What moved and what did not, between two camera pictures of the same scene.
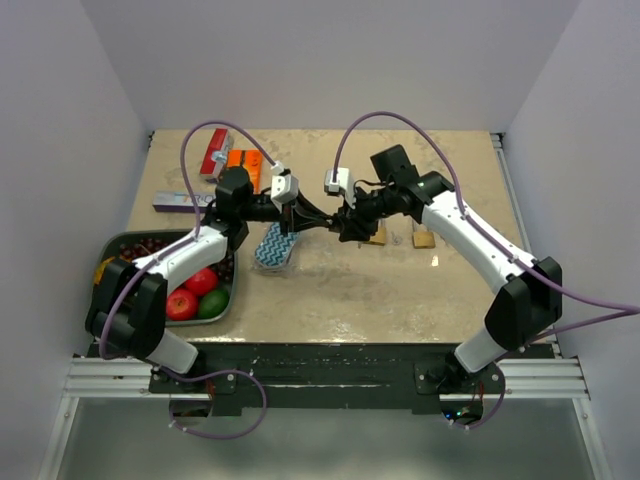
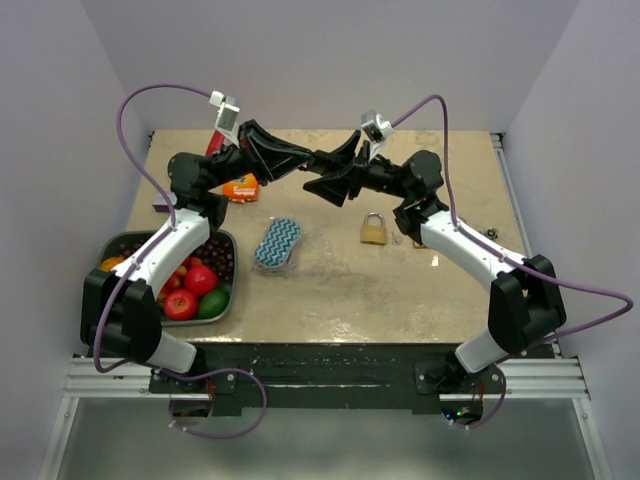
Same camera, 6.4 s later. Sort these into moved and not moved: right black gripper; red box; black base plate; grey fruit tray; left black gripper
Moved: right black gripper; left black gripper
Not moved: grey fruit tray; black base plate; red box
